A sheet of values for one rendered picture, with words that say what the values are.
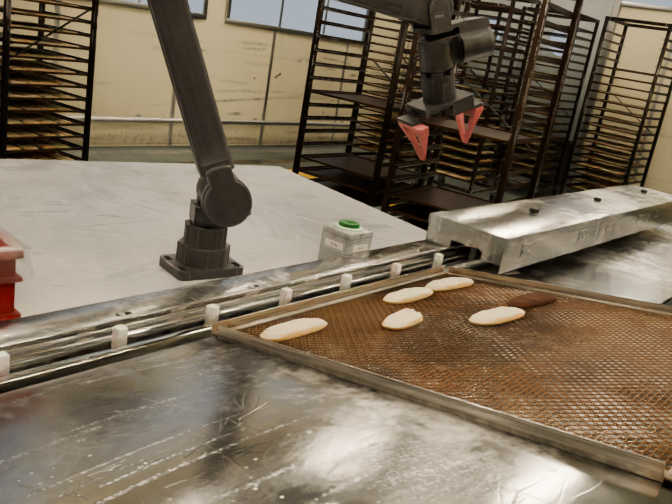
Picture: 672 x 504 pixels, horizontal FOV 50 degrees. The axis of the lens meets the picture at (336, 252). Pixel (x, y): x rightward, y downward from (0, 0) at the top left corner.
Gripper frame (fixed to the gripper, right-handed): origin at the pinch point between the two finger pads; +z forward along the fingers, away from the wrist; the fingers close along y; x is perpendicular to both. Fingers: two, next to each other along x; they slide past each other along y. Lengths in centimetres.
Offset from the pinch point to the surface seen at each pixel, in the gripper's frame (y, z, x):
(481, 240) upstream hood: -5.1, 20.9, 2.6
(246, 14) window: -172, 82, -528
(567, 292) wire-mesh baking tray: 5.4, 11.2, 35.5
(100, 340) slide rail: 68, -6, 24
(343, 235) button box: 21.3, 11.0, -3.3
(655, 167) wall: -506, 300, -350
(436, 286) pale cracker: 21.5, 7.6, 25.5
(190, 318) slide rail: 56, -1, 20
